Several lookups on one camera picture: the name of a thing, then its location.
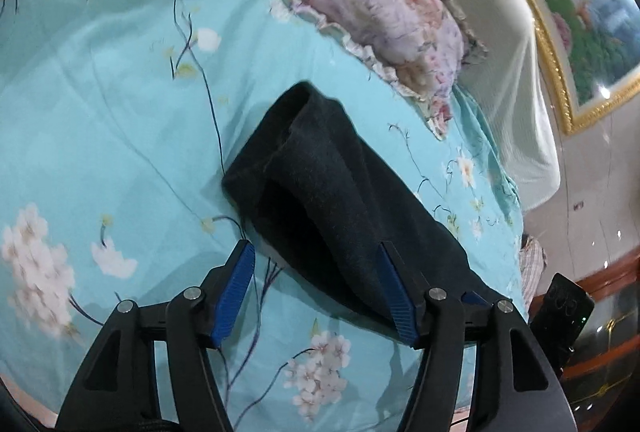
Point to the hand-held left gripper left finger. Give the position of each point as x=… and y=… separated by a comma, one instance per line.
x=235, y=292

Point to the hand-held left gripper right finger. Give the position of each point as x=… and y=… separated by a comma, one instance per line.
x=397, y=297

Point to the dark knit pants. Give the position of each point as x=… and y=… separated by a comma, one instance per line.
x=325, y=172

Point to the plaid cloth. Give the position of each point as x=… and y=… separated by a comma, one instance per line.
x=532, y=264

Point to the brown wooden furniture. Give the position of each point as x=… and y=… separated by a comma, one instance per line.
x=610, y=282

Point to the teal floral bed sheet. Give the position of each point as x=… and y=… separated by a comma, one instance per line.
x=100, y=112

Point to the beige upholstered headboard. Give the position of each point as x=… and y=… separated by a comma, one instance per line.
x=500, y=62

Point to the pink floral ruffled pillow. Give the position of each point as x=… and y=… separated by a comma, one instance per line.
x=390, y=17

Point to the gold framed wall painting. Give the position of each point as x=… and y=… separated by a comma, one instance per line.
x=580, y=12

